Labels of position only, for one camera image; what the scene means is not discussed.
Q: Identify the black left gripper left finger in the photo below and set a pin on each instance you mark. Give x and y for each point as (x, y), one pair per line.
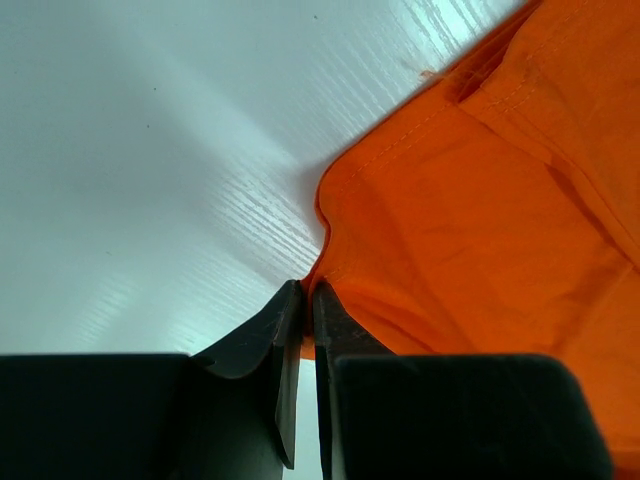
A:
(227, 412)

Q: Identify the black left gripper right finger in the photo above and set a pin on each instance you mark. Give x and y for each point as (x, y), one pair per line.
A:
(487, 416)

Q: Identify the orange t shirt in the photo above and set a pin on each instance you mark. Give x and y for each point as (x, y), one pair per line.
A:
(498, 210)

